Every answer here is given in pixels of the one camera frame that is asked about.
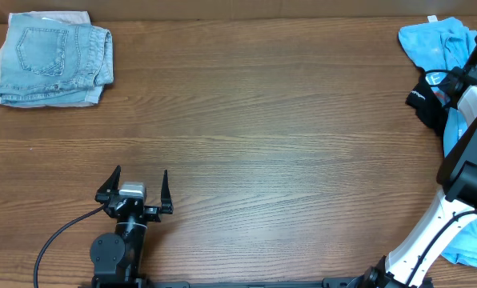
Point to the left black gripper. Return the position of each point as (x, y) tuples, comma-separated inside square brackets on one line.
[(130, 206)]

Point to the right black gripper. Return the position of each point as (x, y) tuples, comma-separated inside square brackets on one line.
[(466, 74)]

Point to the light blue printed t-shirt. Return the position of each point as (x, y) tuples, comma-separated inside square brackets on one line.
[(438, 45)]

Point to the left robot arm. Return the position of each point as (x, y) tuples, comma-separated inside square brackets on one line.
[(117, 256)]

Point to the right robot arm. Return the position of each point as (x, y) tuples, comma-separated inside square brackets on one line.
[(455, 204)]

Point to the black t-shirt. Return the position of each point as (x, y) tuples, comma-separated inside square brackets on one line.
[(432, 104)]

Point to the folded light denim shorts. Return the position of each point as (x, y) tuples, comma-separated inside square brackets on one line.
[(54, 60)]

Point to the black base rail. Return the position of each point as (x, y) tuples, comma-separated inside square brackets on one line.
[(325, 283)]

